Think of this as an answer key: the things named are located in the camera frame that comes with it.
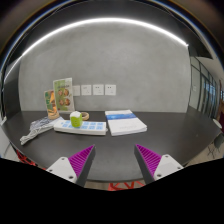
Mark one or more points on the glass partition window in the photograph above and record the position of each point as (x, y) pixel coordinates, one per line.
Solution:
(205, 91)

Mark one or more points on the ceiling light strip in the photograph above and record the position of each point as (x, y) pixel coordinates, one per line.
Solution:
(97, 21)

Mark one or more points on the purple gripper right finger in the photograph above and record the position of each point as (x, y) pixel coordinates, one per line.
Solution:
(154, 166)

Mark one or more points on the white wall switch plate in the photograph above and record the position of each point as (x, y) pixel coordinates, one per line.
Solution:
(76, 90)

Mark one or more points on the white wall socket middle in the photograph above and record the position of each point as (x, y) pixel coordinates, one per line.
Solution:
(98, 89)

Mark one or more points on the white wall socket left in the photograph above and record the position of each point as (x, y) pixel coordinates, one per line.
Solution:
(86, 90)

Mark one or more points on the red chair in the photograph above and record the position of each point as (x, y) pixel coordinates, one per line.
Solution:
(125, 185)

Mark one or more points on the tape roll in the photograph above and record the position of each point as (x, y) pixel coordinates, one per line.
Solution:
(85, 116)

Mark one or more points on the orange menu card stand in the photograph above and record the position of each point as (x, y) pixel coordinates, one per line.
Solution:
(51, 105)

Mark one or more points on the white wall socket right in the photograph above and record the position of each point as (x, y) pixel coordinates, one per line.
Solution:
(110, 90)

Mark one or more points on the white power strip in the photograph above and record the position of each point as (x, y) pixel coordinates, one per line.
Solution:
(87, 127)

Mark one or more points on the green white charger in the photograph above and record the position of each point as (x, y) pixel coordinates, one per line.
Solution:
(76, 119)

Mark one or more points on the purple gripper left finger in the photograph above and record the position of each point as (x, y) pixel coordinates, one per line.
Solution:
(75, 168)

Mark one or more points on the white wall socket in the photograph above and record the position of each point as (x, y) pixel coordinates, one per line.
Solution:
(86, 90)
(98, 89)
(110, 90)

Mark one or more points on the stack of white booklets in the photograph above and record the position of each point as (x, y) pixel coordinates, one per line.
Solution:
(124, 122)

